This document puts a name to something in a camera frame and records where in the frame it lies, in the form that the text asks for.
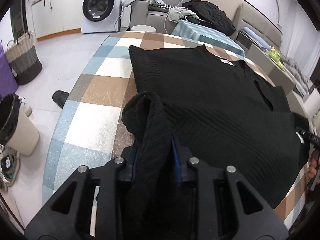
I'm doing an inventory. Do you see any black knit sweater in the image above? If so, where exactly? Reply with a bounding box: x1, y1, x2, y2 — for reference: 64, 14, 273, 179
117, 44, 311, 240

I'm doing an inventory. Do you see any person's right hand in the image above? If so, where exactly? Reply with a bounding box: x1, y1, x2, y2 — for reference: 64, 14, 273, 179
307, 150, 319, 179

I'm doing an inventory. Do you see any beige side cabinet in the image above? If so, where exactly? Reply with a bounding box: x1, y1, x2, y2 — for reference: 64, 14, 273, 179
246, 44, 295, 95

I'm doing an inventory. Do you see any green toy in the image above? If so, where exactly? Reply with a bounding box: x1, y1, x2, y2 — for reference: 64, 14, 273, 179
268, 47, 285, 70

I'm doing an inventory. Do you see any checkered plaid table cloth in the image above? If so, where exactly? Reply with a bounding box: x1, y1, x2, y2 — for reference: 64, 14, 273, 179
41, 31, 313, 228

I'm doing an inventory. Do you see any beige trash bin black liner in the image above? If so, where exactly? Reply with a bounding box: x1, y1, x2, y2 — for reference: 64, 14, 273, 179
1, 94, 40, 156

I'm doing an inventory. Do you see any light blue pillow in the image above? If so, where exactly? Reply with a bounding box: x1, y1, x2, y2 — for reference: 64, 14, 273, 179
243, 27, 271, 50

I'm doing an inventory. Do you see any black slipper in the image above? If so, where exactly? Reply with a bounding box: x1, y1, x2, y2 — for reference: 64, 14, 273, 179
52, 90, 69, 109

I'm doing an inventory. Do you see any purple bag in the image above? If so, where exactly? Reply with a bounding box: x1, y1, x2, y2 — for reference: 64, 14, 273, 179
0, 44, 18, 98

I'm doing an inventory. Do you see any black quilted jacket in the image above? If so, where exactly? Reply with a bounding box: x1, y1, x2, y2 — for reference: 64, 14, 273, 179
182, 0, 236, 36

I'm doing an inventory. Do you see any teal checkered small table cloth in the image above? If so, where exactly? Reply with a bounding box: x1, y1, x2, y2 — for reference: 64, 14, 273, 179
171, 20, 245, 56

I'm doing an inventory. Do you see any woven laundry basket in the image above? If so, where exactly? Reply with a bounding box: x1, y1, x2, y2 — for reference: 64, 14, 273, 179
5, 32, 42, 86

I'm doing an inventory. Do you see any white round stool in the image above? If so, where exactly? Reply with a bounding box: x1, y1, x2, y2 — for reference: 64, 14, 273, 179
130, 24, 157, 33

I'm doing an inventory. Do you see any white kitchen counter cabinet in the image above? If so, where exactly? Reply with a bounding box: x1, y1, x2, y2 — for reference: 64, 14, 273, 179
31, 0, 82, 41

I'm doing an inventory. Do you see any grey sofa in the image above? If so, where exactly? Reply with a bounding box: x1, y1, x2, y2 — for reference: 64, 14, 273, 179
130, 0, 183, 34

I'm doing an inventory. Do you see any white front-load washing machine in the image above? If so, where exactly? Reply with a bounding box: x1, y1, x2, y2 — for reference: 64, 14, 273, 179
80, 0, 121, 34

